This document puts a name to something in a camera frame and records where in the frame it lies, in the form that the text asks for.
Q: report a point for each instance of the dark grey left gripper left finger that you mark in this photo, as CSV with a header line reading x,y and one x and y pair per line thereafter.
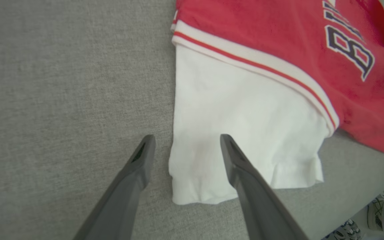
x,y
122,200

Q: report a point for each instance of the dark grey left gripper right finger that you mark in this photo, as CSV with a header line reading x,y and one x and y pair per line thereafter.
x,y
262,206

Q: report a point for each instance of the red jersey with white sleeves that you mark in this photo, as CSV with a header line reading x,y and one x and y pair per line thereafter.
x,y
245,116

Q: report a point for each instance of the black white sneaker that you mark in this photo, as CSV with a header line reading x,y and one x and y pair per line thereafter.
x,y
377,210
345,230

